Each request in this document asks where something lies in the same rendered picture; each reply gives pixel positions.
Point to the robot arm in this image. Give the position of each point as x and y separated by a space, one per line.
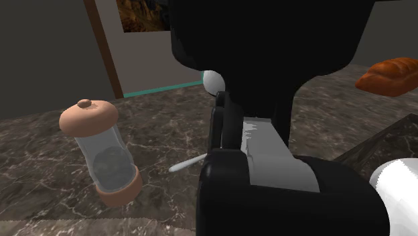
399 196

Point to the clear grinder with peach caps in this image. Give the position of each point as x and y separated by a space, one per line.
109 157

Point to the marble patterned robot stand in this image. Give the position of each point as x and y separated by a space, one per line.
382 143

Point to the brown bread loaf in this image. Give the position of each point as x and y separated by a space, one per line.
390 78

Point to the brown landscape wall picture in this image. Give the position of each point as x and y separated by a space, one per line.
143 14

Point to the brown door frame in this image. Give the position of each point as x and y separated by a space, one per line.
104 49

